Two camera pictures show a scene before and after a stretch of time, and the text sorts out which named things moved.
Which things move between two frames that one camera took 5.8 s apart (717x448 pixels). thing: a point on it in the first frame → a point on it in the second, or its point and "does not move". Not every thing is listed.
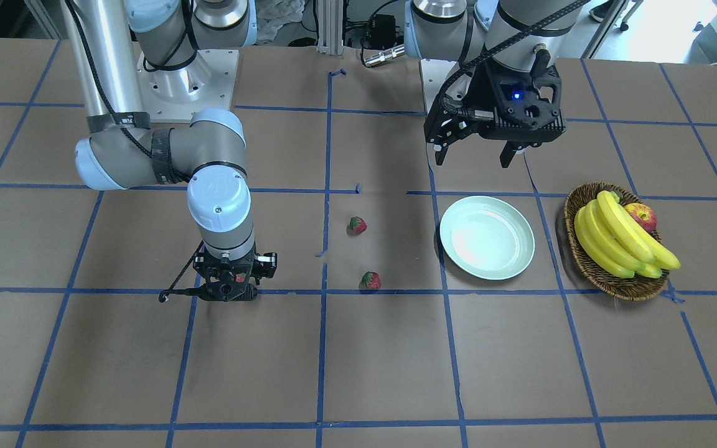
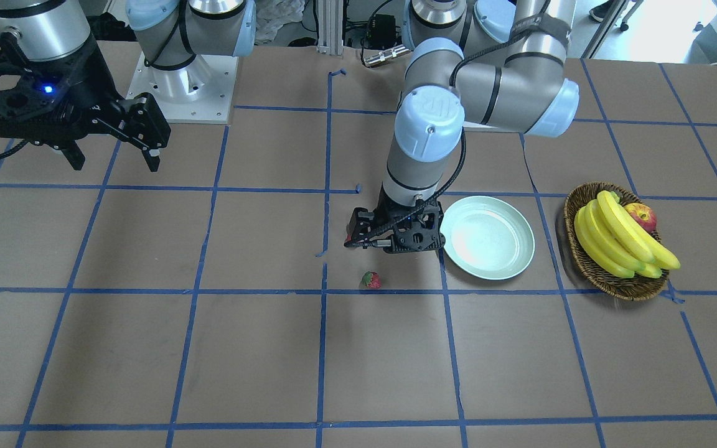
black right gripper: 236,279 → 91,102
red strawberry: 371,280 does not move
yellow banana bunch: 610,241 does not move
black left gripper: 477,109 → 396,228
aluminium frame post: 330,27 does not move
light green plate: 487,238 does not move
